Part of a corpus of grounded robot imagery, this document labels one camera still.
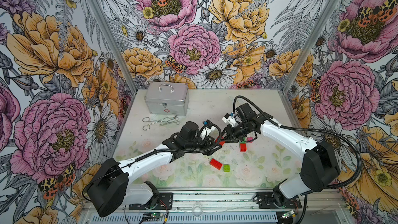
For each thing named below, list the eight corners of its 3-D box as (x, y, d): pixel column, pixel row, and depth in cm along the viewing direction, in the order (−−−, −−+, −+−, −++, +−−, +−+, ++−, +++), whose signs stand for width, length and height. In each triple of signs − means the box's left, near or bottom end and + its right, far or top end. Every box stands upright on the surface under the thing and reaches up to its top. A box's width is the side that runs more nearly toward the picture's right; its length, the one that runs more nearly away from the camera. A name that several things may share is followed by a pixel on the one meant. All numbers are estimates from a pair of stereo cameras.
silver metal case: (148, 114, 109) (141, 97, 96) (157, 97, 120) (151, 79, 107) (184, 119, 107) (182, 102, 94) (189, 101, 117) (188, 83, 104)
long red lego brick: (208, 163, 88) (208, 162, 86) (211, 159, 90) (211, 157, 88) (219, 170, 86) (219, 169, 84) (222, 165, 88) (222, 163, 86)
